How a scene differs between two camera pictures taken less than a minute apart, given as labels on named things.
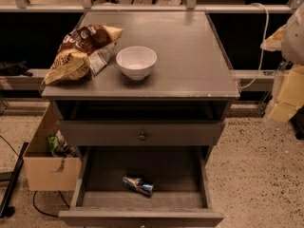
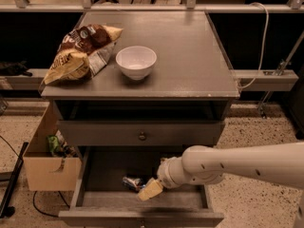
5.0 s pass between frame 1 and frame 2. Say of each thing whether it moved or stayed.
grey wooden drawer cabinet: stayed
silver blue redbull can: stayed
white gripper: moved
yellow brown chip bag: stayed
